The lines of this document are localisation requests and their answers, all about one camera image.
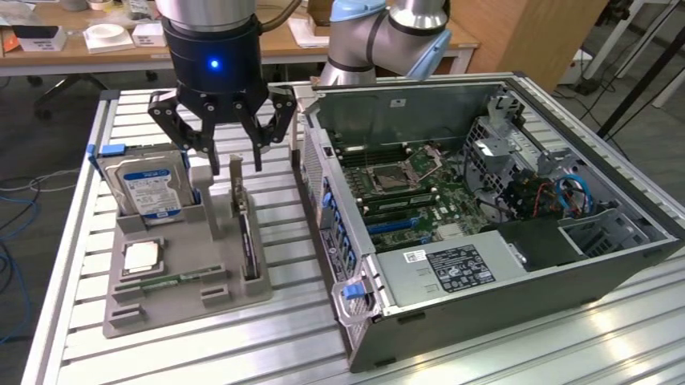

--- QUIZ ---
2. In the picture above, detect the blue floor cable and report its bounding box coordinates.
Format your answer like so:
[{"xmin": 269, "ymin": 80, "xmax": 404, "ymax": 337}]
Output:
[{"xmin": 0, "ymin": 192, "xmax": 43, "ymax": 346}]

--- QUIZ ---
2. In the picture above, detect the white floor unit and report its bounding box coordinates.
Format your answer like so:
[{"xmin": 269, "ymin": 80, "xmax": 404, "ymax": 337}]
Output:
[{"xmin": 556, "ymin": 47, "xmax": 596, "ymax": 86}]

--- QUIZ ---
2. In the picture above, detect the open PC case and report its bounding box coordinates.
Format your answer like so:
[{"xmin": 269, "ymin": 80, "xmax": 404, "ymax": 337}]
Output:
[{"xmin": 289, "ymin": 71, "xmax": 685, "ymax": 374}]

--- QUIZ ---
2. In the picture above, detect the grey power supply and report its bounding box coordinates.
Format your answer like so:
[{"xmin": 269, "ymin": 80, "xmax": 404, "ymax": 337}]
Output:
[{"xmin": 374, "ymin": 233, "xmax": 529, "ymax": 310}]

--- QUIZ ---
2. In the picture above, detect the white labelled box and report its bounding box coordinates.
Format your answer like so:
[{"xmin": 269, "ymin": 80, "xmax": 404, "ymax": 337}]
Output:
[{"xmin": 131, "ymin": 22, "xmax": 167, "ymax": 48}]

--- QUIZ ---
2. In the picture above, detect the hard disk with blue caddy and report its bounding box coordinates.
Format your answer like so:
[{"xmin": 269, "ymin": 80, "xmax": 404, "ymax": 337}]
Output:
[{"xmin": 87, "ymin": 135, "xmax": 201, "ymax": 225}]

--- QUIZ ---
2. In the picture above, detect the green motherboard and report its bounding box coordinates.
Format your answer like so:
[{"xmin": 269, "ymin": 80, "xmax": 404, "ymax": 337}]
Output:
[{"xmin": 332, "ymin": 138, "xmax": 516, "ymax": 252}]

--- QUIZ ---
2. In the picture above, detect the wooden desk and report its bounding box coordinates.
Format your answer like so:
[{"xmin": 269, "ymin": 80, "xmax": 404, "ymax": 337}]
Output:
[{"xmin": 0, "ymin": 0, "xmax": 482, "ymax": 77}]

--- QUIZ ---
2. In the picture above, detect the installed RAM stick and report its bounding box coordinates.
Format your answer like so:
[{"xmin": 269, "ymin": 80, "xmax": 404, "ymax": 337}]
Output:
[{"xmin": 366, "ymin": 194, "xmax": 436, "ymax": 214}]

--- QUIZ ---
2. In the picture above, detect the blue expansion slot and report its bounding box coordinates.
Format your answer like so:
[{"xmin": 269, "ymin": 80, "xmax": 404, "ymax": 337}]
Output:
[{"xmin": 368, "ymin": 218, "xmax": 420, "ymax": 236}]

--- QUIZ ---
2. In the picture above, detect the black pole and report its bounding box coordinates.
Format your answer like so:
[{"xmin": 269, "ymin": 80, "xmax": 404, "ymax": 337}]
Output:
[{"xmin": 596, "ymin": 35, "xmax": 685, "ymax": 138}]

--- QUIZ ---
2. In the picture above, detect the black floor adapter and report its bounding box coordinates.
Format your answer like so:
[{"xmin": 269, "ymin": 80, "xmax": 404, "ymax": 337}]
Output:
[{"xmin": 575, "ymin": 78, "xmax": 607, "ymax": 96}]

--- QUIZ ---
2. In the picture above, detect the NVIDIA graphics card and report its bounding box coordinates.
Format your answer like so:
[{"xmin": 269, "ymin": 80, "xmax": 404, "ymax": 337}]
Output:
[{"xmin": 229, "ymin": 153, "xmax": 265, "ymax": 282}]

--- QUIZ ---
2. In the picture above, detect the metal socket cover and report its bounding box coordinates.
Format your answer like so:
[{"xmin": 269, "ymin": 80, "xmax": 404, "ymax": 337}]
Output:
[{"xmin": 406, "ymin": 146, "xmax": 445, "ymax": 180}]

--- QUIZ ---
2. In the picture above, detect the silver CPU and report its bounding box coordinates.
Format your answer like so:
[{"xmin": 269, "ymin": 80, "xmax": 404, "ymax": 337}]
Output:
[{"xmin": 122, "ymin": 240, "xmax": 163, "ymax": 274}]

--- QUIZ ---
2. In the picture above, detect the orange box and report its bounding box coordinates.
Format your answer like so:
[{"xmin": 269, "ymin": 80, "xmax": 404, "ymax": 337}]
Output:
[{"xmin": 0, "ymin": 28, "xmax": 22, "ymax": 58}]

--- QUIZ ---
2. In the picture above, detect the cardboard box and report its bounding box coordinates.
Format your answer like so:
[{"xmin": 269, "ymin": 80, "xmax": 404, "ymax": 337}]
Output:
[{"xmin": 307, "ymin": 0, "xmax": 334, "ymax": 27}]

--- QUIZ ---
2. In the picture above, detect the perforated metal disk bay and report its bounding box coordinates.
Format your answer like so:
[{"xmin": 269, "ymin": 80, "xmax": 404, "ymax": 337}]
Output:
[{"xmin": 462, "ymin": 115, "xmax": 540, "ymax": 201}]

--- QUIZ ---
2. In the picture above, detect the white floor cable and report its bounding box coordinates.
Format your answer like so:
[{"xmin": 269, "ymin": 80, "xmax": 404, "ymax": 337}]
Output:
[{"xmin": 0, "ymin": 168, "xmax": 82, "ymax": 194}]

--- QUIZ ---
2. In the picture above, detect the green RAM stick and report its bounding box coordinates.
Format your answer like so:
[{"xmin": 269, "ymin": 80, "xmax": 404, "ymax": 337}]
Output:
[{"xmin": 117, "ymin": 267, "xmax": 222, "ymax": 290}]

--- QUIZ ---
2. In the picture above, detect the red wire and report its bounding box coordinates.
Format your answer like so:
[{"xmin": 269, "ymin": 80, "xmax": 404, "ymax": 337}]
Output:
[{"xmin": 534, "ymin": 182, "xmax": 559, "ymax": 220}]

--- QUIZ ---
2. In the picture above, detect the white square dispenser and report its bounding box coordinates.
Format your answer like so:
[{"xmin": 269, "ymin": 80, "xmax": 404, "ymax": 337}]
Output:
[{"xmin": 83, "ymin": 22, "xmax": 138, "ymax": 55}]

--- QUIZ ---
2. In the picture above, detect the white box with black top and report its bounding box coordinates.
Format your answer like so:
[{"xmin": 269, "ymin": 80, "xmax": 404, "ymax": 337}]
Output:
[{"xmin": 11, "ymin": 24, "xmax": 68, "ymax": 53}]

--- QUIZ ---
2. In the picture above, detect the black plastic shroud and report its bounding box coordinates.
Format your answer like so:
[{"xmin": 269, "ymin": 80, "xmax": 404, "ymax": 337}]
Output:
[{"xmin": 497, "ymin": 218, "xmax": 585, "ymax": 270}]

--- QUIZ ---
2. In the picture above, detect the white paper stack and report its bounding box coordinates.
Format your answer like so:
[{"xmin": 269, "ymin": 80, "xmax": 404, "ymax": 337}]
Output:
[{"xmin": 287, "ymin": 16, "xmax": 332, "ymax": 50}]

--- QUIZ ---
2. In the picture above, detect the olive gripper cable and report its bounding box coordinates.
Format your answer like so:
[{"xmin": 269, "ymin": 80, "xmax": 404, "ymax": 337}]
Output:
[{"xmin": 259, "ymin": 0, "xmax": 302, "ymax": 32}]

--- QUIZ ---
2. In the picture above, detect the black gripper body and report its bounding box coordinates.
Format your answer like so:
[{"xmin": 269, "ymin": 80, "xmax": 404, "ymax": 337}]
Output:
[{"xmin": 162, "ymin": 15, "xmax": 270, "ymax": 122}]

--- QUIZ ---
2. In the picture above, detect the CPU socket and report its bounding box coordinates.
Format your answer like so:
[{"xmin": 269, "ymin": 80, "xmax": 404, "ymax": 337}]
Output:
[{"xmin": 369, "ymin": 162, "xmax": 417, "ymax": 193}]

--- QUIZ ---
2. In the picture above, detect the blue wire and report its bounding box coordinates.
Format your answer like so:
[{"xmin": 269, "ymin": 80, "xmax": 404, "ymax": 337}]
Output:
[{"xmin": 553, "ymin": 174, "xmax": 596, "ymax": 213}]

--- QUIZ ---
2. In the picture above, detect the grey parts rack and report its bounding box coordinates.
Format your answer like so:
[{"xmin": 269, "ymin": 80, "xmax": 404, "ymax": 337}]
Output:
[{"xmin": 101, "ymin": 163, "xmax": 277, "ymax": 338}]

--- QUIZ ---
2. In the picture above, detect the metal drive cage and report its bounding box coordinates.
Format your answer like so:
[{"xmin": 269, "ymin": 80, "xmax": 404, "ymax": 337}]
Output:
[{"xmin": 556, "ymin": 208, "xmax": 652, "ymax": 258}]

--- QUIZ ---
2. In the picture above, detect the wooden cabinet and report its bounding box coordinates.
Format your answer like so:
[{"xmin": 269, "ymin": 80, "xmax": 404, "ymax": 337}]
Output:
[{"xmin": 452, "ymin": 0, "xmax": 612, "ymax": 87}]

